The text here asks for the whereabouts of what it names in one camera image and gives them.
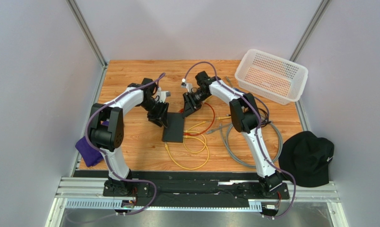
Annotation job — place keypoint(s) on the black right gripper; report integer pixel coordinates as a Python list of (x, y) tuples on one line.
[(190, 102)]

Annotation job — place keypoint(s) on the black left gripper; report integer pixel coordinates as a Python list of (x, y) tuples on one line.
[(160, 117)]

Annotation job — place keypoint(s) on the black network switch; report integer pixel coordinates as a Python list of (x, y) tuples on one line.
[(174, 131)]

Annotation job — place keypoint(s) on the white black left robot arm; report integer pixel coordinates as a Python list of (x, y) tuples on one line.
[(105, 127)]

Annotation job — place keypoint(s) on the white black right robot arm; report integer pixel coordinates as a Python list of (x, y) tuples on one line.
[(245, 119)]

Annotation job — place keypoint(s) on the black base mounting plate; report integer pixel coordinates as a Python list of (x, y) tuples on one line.
[(189, 189)]

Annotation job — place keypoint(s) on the purple cloth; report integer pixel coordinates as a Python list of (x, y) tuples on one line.
[(90, 155)]

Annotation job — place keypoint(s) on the white perforated plastic basket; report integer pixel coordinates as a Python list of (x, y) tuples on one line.
[(271, 77)]

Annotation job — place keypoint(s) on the black bucket hat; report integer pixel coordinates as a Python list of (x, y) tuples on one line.
[(307, 158)]

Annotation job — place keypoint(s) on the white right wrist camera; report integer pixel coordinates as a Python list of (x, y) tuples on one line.
[(186, 85)]

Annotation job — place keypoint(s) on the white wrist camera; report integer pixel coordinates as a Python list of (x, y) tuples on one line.
[(162, 95), (186, 85)]

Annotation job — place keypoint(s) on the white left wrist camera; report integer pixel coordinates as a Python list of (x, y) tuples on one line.
[(162, 95)]

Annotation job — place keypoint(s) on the aluminium frame rail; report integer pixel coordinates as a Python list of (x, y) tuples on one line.
[(80, 193)]

